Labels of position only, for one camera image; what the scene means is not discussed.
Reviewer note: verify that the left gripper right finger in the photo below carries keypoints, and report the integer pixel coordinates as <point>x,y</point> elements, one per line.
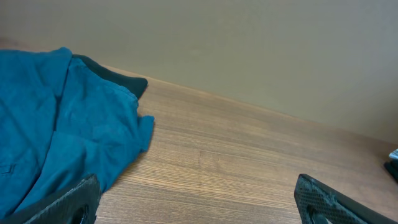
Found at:
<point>319,203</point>

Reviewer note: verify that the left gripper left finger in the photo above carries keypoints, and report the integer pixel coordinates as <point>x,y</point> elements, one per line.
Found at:
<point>76,203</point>

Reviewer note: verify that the navy blue shorts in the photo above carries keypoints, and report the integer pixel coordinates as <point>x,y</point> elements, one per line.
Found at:
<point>61,122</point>

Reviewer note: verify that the black folded garment under jeans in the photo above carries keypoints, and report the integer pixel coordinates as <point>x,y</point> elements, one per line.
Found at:
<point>392,167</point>

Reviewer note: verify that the light blue folded jeans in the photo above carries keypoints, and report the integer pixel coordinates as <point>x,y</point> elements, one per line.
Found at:
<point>394,155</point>

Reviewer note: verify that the black t-shirt with logo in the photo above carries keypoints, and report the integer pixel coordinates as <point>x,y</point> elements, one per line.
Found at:
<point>136,85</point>

